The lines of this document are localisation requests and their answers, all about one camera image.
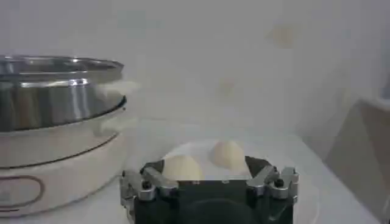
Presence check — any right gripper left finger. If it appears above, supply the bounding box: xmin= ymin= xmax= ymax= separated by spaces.
xmin=120 ymin=159 xmax=180 ymax=208

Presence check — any white steamed bun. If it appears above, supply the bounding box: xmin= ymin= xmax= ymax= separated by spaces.
xmin=163 ymin=155 xmax=205 ymax=181
xmin=213 ymin=140 xmax=249 ymax=176

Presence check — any steel steamer basket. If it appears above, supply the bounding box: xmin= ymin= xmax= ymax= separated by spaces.
xmin=0 ymin=54 xmax=127 ymax=133

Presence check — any white round plate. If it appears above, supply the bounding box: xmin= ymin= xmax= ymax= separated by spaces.
xmin=161 ymin=139 xmax=321 ymax=224

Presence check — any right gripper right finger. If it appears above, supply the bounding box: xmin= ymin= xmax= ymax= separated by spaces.
xmin=245 ymin=156 xmax=300 ymax=205

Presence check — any white electric cooker base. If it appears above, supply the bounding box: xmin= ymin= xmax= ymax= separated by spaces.
xmin=0 ymin=80 xmax=143 ymax=219

